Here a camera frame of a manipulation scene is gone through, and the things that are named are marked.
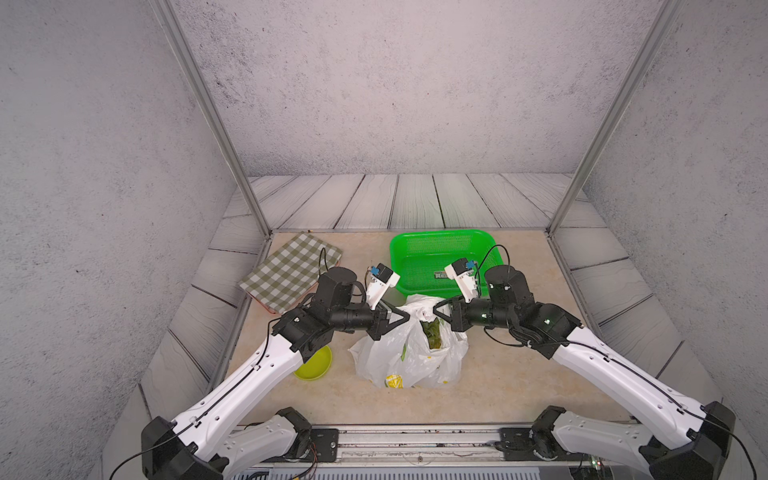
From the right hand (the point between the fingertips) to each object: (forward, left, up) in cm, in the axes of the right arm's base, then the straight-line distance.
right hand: (435, 309), depth 69 cm
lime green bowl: (-5, +31, -22) cm, 39 cm away
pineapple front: (-3, 0, -5) cm, 6 cm away
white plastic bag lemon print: (-8, +4, -5) cm, 10 cm away
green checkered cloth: (+26, +49, -23) cm, 60 cm away
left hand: (-3, +6, +1) cm, 6 cm away
